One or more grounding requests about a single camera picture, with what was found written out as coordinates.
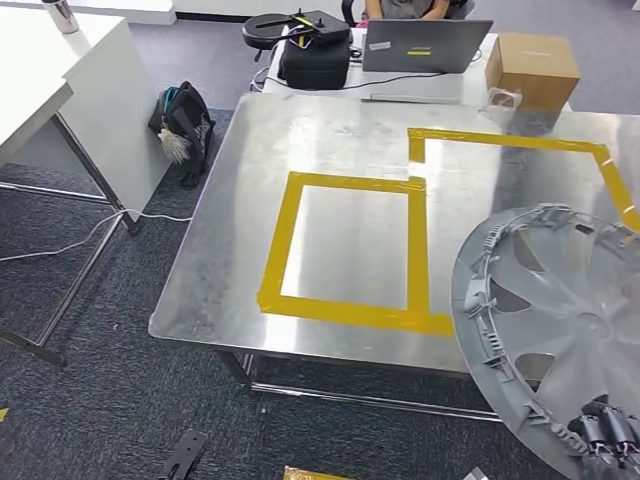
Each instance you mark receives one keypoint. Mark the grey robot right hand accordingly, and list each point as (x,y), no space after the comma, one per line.
(612,444)

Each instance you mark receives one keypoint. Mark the grey plastic wheel hubcap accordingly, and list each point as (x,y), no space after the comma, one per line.
(575,318)

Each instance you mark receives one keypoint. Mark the steel workbench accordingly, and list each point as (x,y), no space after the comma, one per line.
(350,132)

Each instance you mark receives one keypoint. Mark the large yellow tape outline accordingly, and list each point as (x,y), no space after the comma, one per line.
(500,140)

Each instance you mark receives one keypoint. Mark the clear plastic packaging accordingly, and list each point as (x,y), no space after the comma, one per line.
(503,99)

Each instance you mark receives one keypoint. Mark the brown cardboard box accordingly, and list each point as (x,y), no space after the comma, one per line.
(535,66)

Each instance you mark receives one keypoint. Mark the yellow floor tape square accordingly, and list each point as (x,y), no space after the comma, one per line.
(310,474)

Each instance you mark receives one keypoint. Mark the white office desk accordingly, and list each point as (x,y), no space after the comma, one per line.
(425,83)

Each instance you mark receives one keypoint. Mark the grey laptop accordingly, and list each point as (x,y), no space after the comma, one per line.
(425,46)

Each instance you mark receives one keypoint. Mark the small yellow tape square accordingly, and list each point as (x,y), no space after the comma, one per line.
(280,252)

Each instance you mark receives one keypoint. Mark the black carry case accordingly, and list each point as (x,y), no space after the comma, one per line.
(312,66)

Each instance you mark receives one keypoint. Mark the black round stand base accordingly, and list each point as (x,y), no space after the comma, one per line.
(265,30)

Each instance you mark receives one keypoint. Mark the black backpack with fur pompom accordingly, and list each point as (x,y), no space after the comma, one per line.
(185,112)

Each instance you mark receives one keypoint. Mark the white desk with metal legs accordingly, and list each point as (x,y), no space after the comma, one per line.
(100,99)

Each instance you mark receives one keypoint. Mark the steel tumbler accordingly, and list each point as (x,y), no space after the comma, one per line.
(63,16)

